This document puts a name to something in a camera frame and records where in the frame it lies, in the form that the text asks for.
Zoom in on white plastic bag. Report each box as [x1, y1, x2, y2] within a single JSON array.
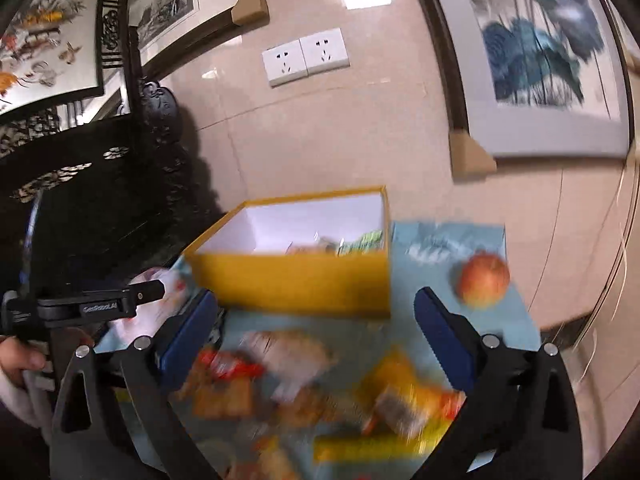
[[106, 266, 202, 347]]

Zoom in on yellow cake packet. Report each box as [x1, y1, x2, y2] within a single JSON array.
[[356, 349, 467, 454]]

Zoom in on framed lotus painting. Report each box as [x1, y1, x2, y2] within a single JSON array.
[[404, 0, 637, 181]]

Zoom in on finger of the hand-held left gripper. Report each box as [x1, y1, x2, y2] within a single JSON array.
[[121, 279, 167, 308]]

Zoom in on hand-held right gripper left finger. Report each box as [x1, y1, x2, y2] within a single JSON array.
[[50, 287, 221, 480]]

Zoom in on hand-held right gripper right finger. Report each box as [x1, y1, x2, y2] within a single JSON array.
[[414, 286, 586, 480]]

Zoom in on floral painted panel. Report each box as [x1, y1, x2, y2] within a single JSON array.
[[0, 0, 106, 117]]

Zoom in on long yellow snack packet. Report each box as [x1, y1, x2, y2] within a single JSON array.
[[312, 435, 432, 464]]

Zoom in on red apple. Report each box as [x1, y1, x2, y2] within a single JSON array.
[[456, 252, 512, 310]]

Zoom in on person's left hand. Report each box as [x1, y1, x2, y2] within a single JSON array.
[[0, 327, 97, 387]]

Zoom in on green and orange bread packet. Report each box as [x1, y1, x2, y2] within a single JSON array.
[[337, 230, 386, 257]]

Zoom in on yellow cardboard box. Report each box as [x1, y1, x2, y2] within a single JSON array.
[[183, 186, 394, 319]]

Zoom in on dark carved wooden furniture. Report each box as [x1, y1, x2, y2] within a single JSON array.
[[0, 0, 228, 321]]

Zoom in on cartoon print snack packet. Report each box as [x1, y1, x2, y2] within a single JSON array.
[[242, 330, 337, 404]]

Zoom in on clear small cookie packet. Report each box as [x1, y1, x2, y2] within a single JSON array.
[[285, 240, 336, 256]]

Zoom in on framed bird painting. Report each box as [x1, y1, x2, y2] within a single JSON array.
[[127, 0, 271, 68]]

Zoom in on light blue printed tablecloth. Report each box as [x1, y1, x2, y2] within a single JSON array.
[[95, 220, 544, 480]]

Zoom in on orange snack packet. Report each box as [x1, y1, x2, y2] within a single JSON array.
[[192, 377, 254, 422]]

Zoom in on white wall socket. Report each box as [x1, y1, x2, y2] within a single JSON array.
[[300, 27, 350, 75], [262, 40, 307, 87]]

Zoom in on red and black snack packet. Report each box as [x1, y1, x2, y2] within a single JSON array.
[[197, 347, 264, 382]]

